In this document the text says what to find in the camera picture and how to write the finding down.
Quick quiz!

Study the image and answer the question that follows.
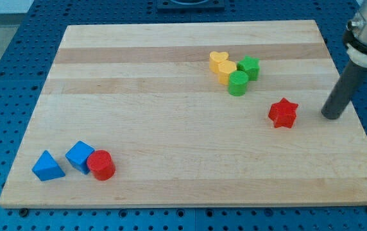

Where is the green cylinder block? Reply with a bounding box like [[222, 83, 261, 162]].
[[228, 71, 249, 96]]

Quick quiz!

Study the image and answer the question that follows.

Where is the yellow hexagon block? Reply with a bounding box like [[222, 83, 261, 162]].
[[218, 60, 237, 85]]

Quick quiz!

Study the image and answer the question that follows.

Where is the wooden board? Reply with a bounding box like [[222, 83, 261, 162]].
[[0, 20, 367, 209]]

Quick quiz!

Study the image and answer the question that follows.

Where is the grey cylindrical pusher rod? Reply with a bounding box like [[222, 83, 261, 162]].
[[321, 60, 367, 120]]

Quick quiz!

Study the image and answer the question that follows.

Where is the red cylinder block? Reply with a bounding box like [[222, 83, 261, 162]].
[[87, 150, 115, 181]]

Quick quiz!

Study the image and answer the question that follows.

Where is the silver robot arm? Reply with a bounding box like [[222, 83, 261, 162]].
[[321, 1, 367, 119]]

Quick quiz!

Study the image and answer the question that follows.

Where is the blue cube block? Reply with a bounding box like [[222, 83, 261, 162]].
[[65, 141, 95, 175]]

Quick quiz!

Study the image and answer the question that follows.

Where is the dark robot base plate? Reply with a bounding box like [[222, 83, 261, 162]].
[[157, 0, 225, 12]]

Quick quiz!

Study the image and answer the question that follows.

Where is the red star block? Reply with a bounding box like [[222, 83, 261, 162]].
[[268, 98, 298, 128]]

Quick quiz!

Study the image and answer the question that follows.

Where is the yellow heart block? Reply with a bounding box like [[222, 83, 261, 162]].
[[209, 51, 229, 73]]

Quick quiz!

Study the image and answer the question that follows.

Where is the green star block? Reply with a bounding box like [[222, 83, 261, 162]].
[[237, 55, 260, 81]]

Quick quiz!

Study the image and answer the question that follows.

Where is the blue triangle block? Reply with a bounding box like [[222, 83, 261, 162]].
[[32, 150, 65, 181]]

